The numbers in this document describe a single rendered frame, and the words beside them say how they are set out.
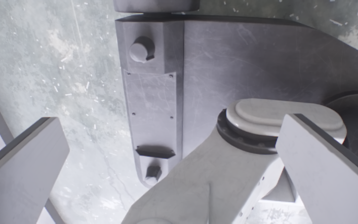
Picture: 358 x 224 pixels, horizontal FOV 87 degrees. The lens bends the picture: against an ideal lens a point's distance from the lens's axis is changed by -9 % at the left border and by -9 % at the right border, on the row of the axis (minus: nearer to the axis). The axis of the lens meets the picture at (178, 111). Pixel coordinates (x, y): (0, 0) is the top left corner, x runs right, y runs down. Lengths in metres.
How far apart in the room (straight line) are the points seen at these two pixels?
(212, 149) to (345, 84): 0.34
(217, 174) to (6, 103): 1.03
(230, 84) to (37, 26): 0.67
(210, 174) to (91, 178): 0.91
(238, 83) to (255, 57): 0.07
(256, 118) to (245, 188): 0.12
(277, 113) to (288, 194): 0.19
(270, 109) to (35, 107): 0.92
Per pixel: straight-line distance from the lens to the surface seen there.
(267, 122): 0.36
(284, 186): 0.51
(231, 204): 0.28
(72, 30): 0.77
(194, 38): 0.45
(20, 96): 1.07
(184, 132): 0.56
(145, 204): 0.23
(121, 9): 0.47
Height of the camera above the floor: 0.61
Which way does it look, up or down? 58 degrees down
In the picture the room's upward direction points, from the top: 161 degrees counter-clockwise
